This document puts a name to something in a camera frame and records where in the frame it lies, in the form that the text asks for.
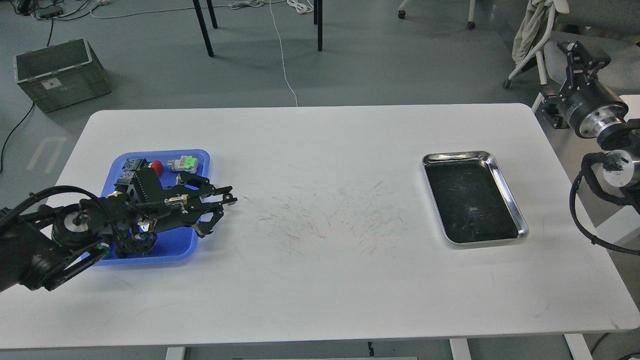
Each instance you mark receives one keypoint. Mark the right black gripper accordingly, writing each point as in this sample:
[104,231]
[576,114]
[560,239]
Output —
[582,103]

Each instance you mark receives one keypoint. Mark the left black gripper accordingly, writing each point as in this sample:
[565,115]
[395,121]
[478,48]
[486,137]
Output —
[180,205]

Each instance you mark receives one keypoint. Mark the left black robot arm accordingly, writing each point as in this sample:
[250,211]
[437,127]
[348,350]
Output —
[59,232]

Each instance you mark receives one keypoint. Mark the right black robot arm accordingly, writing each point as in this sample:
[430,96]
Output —
[612,174]

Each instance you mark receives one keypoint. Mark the blue plastic tray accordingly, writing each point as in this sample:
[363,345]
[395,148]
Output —
[171,246]

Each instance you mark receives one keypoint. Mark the grey office chair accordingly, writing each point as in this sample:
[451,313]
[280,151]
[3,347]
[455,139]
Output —
[609,25]

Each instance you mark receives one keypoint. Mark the silver metal tray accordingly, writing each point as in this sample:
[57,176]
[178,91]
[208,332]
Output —
[473,200]

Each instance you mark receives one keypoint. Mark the grey plastic crate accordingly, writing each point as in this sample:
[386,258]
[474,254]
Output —
[61,75]

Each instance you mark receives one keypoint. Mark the black table leg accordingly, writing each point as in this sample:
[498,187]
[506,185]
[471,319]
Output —
[203,25]
[318,22]

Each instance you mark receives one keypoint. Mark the black table leg right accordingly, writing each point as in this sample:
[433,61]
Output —
[318,22]

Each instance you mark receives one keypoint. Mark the grey green switch part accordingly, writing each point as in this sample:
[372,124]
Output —
[185,163]

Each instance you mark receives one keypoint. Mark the red push button switch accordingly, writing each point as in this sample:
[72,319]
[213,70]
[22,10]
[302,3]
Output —
[132,165]

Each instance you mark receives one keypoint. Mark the yellow push button switch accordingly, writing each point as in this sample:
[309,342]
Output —
[122,184]

